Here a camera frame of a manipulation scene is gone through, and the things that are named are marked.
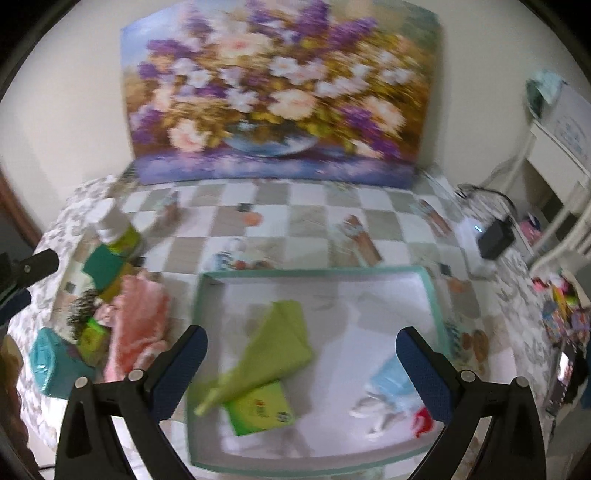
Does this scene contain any green yellow sponge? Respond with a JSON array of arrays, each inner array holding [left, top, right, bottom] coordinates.
[[82, 244, 134, 303]]

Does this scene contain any pink white fluffy towel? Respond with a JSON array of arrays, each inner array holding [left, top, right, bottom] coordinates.
[[94, 269, 170, 382]]

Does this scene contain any teal tissue pack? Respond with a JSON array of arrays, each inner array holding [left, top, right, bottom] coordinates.
[[29, 327, 96, 400]]

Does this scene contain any small green box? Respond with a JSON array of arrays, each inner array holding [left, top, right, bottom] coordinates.
[[77, 317, 110, 367]]

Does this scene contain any white bottle green label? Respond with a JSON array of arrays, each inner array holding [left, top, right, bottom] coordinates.
[[87, 198, 141, 259]]

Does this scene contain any light blue cloth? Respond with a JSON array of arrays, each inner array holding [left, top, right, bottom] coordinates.
[[349, 355, 434, 440]]

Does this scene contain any green tissue pack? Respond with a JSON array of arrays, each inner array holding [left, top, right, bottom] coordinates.
[[223, 381, 296, 436]]

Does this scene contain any black power adapter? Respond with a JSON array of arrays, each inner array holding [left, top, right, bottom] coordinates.
[[477, 217, 515, 261]]

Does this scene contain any green cloth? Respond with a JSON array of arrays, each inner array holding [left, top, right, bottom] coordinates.
[[193, 300, 315, 417]]

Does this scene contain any white power strip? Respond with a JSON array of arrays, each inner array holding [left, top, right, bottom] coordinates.
[[454, 217, 484, 258]]

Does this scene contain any white teal-rimmed tray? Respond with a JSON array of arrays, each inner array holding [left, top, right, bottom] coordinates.
[[186, 266, 449, 478]]

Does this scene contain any checkered patterned tablecloth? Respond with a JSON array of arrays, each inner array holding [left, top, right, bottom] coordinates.
[[8, 165, 562, 480]]

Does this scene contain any white chair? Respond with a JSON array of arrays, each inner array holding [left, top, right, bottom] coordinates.
[[501, 83, 590, 276]]

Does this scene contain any floral canvas painting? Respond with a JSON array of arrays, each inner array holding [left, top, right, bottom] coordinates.
[[120, 1, 441, 189]]

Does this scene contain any black cable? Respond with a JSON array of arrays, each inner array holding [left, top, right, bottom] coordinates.
[[455, 183, 518, 222]]

